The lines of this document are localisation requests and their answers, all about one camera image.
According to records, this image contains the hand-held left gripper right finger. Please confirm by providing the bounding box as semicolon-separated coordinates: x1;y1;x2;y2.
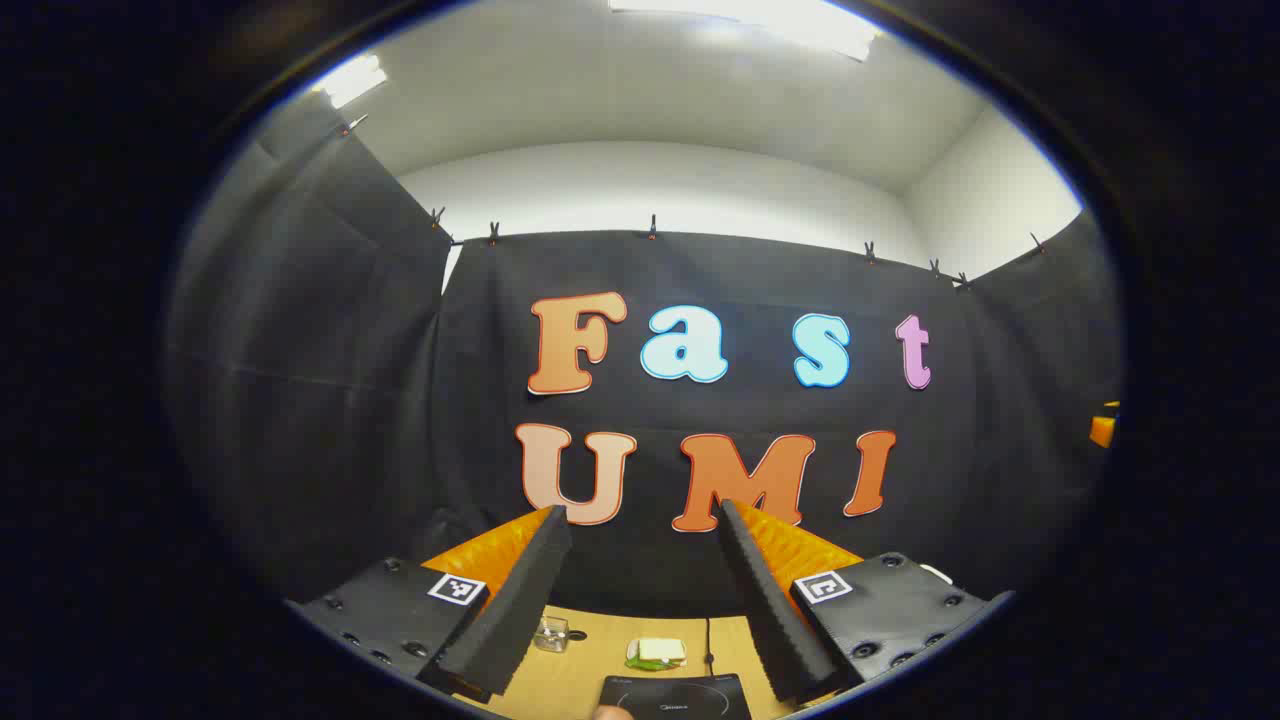
715;498;1016;704

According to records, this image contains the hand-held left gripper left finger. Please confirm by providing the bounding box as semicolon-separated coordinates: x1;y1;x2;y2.
285;505;574;704

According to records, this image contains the black induction cooktop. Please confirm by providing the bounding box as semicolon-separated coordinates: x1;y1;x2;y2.
598;673;753;720

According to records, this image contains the sandwich with lettuce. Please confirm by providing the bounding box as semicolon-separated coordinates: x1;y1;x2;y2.
626;637;689;672

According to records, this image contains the black backdrop cloth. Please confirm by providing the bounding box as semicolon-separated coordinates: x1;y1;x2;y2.
165;95;1126;621

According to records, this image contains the row of black cloth clips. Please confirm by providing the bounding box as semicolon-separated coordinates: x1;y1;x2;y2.
338;113;1049;293

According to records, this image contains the ceiling light panel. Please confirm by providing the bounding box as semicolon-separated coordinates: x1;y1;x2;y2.
608;0;883;63
312;52;389;109

